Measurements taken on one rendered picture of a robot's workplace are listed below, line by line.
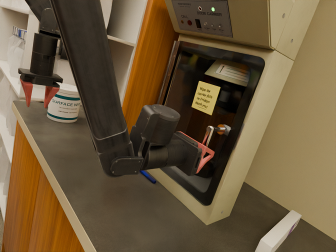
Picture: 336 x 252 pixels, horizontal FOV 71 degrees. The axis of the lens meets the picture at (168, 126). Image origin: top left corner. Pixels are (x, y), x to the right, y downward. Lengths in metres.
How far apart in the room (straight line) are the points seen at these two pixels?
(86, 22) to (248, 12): 0.35
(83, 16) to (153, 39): 0.49
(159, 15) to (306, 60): 0.56
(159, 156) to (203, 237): 0.28
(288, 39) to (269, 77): 0.09
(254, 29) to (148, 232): 0.51
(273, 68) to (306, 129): 0.43
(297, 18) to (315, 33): 0.41
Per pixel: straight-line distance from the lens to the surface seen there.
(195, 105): 0.67
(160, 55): 0.82
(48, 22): 0.72
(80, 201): 0.65
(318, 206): 1.01
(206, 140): 0.58
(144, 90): 0.81
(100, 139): 0.38
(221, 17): 0.61
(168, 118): 0.41
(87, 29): 0.33
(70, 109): 1.12
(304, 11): 0.67
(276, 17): 0.56
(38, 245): 1.05
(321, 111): 0.98
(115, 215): 0.63
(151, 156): 0.44
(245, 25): 0.58
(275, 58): 0.60
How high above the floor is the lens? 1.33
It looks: 15 degrees down
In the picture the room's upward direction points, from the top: 17 degrees clockwise
